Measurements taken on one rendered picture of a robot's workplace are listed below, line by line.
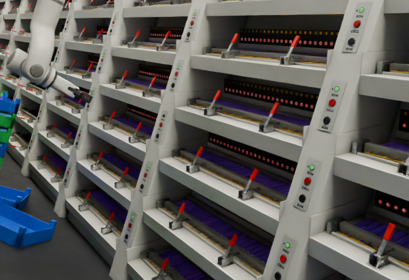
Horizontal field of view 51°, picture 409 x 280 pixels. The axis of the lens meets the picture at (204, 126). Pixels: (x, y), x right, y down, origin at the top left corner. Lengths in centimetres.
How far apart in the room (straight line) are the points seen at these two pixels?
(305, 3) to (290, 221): 58
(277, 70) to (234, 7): 34
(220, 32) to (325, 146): 74
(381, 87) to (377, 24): 15
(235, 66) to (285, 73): 21
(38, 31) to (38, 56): 10
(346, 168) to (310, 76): 27
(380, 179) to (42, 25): 125
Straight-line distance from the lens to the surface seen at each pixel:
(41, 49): 164
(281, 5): 131
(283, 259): 108
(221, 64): 141
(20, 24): 420
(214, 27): 162
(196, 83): 158
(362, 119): 109
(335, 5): 118
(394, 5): 109
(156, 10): 190
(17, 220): 207
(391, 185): 96
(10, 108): 246
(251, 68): 130
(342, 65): 108
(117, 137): 187
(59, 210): 228
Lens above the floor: 67
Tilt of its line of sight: 1 degrees down
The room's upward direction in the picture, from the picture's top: 17 degrees clockwise
